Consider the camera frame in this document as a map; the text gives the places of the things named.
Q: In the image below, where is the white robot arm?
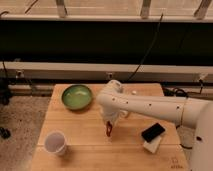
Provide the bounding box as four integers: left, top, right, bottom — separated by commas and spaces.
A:
97, 80, 213, 171

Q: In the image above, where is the green ceramic bowl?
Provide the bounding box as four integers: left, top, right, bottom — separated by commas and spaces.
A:
61, 84, 93, 110

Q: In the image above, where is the white ceramic cup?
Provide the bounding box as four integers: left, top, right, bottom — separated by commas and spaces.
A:
44, 131, 67, 156

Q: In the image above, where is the black rectangular block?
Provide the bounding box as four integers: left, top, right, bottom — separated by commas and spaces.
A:
141, 123, 165, 142

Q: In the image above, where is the white sponge block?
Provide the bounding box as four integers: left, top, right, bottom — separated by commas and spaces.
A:
143, 136, 162, 154

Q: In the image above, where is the black floor object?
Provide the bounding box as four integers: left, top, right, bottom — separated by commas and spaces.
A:
0, 127, 11, 139

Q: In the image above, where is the black cable bundle right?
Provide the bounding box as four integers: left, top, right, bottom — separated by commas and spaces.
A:
163, 87, 190, 99

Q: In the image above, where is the black hanging cable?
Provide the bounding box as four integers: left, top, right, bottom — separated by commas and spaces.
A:
125, 12, 164, 83

